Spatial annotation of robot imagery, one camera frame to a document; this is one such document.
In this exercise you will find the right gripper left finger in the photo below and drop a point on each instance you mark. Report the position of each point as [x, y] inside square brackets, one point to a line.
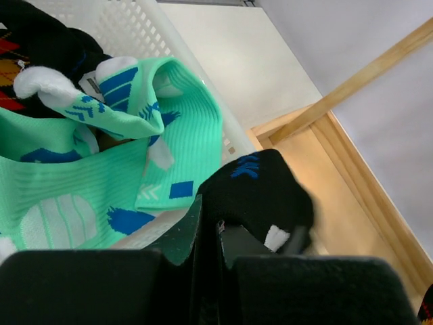
[177, 243]

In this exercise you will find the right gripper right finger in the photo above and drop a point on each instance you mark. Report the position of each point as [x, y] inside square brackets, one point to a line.
[237, 242]

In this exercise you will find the black sport sock grey patches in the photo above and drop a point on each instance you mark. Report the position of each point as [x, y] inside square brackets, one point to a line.
[259, 192]

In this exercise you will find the green sock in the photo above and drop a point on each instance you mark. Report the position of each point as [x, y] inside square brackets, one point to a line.
[130, 89]
[26, 141]

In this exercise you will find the red orange argyle sock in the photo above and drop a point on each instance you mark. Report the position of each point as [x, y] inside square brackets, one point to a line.
[425, 313]

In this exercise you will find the orange black argyle sock basket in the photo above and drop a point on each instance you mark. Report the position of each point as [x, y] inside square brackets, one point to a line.
[38, 39]

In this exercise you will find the wooden hanger rack frame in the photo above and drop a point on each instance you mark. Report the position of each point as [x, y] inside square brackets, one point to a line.
[364, 186]

